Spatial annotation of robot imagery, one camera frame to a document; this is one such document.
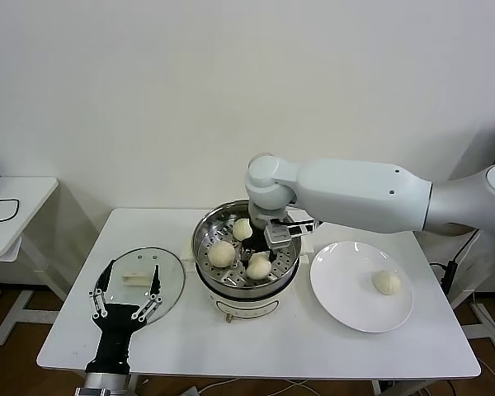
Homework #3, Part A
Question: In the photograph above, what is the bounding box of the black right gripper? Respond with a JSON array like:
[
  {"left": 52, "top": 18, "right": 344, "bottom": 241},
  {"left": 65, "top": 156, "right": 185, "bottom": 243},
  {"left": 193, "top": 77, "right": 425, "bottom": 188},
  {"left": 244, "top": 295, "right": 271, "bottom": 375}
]
[{"left": 240, "top": 224, "right": 270, "bottom": 264}]

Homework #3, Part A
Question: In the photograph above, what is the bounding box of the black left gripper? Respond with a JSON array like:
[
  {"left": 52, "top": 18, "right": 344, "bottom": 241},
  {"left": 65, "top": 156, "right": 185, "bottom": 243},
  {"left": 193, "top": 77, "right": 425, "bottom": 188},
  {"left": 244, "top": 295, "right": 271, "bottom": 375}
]
[{"left": 85, "top": 258, "right": 163, "bottom": 366}]

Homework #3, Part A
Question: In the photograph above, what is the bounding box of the white steamed baozi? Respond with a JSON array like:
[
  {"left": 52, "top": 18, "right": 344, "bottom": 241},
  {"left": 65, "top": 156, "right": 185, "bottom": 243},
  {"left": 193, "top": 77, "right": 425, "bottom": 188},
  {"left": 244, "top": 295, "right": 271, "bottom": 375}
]
[
  {"left": 232, "top": 218, "right": 255, "bottom": 243},
  {"left": 207, "top": 241, "right": 236, "bottom": 269},
  {"left": 246, "top": 252, "right": 273, "bottom": 281},
  {"left": 371, "top": 270, "right": 403, "bottom": 297}
]

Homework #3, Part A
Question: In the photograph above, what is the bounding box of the round glass lid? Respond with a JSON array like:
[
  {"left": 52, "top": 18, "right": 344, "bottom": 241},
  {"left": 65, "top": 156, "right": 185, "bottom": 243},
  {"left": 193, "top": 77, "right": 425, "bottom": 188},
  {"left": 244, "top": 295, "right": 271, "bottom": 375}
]
[{"left": 92, "top": 246, "right": 186, "bottom": 329}]

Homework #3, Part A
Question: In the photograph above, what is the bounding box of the stainless steel steamer basket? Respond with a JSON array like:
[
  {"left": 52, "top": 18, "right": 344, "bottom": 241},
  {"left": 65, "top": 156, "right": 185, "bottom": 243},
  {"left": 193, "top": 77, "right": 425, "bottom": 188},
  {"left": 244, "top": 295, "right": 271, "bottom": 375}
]
[{"left": 191, "top": 199, "right": 304, "bottom": 299}]

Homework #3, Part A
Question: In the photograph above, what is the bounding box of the cream electric cooker base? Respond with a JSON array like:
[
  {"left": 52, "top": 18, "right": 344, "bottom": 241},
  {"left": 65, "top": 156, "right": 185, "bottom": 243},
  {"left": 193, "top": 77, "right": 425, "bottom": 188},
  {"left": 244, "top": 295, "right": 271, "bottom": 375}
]
[{"left": 180, "top": 230, "right": 314, "bottom": 323}]

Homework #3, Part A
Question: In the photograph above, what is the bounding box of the white round plate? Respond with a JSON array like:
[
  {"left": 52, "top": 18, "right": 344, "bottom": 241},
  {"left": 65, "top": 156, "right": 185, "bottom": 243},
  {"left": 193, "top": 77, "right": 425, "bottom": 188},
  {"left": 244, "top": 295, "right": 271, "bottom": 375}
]
[{"left": 309, "top": 241, "right": 415, "bottom": 334}]

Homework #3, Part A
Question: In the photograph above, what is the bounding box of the white side table with charger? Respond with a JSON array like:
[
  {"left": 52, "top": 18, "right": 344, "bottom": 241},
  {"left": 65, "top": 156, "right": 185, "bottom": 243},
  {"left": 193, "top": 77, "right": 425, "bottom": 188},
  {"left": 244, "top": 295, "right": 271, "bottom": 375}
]
[{"left": 0, "top": 177, "right": 71, "bottom": 347}]

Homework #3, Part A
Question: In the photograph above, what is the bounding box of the black power brick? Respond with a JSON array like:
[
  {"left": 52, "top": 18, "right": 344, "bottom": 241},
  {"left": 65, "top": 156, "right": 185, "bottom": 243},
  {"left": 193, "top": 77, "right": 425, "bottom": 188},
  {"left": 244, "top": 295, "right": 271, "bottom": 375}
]
[{"left": 440, "top": 259, "right": 460, "bottom": 295}]

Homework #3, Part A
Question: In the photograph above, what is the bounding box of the white side table with laptop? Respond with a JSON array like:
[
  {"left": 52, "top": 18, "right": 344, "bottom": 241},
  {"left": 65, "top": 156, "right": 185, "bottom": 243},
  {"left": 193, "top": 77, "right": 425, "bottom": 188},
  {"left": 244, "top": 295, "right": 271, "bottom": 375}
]
[{"left": 449, "top": 229, "right": 495, "bottom": 342}]

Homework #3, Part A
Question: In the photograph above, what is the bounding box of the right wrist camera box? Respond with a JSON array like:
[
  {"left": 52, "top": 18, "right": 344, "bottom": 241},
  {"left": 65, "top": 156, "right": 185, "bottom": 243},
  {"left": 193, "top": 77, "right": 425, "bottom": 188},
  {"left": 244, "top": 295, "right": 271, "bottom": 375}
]
[{"left": 262, "top": 218, "right": 318, "bottom": 252}]

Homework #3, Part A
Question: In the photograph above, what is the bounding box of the white floor cable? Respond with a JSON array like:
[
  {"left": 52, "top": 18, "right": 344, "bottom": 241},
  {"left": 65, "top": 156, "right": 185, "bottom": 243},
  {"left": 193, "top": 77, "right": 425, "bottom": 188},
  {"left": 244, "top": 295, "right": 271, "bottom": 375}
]
[{"left": 197, "top": 378, "right": 314, "bottom": 396}]

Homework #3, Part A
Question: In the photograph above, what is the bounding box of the black looped charger cable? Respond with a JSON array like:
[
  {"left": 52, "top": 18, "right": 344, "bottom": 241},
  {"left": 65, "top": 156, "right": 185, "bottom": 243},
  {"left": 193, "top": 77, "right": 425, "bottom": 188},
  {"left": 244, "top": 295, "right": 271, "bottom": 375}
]
[{"left": 0, "top": 196, "right": 21, "bottom": 226}]

